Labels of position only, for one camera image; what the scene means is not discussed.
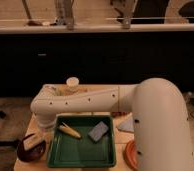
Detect purple bowl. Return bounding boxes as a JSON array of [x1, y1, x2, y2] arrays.
[[17, 134, 46, 162]]

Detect tan eraser block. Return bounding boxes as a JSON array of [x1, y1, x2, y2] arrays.
[[23, 136, 43, 151]]

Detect brown grape bunch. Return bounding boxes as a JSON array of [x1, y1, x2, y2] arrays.
[[111, 112, 129, 118]]

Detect white cup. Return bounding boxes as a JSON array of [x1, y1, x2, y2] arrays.
[[66, 77, 79, 92]]

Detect orange bowl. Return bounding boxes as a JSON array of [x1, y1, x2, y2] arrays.
[[124, 140, 138, 171]]

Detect green plastic tray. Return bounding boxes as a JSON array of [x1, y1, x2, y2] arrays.
[[47, 115, 116, 168]]

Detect grey blue cloth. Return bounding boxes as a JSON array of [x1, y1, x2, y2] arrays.
[[117, 116, 134, 133]]

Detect yellow corn cob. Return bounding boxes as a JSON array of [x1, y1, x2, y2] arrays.
[[59, 123, 81, 139]]

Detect blue sponge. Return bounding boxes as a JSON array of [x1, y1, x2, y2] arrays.
[[88, 122, 109, 142]]

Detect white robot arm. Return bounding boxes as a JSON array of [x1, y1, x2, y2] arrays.
[[31, 78, 194, 171]]

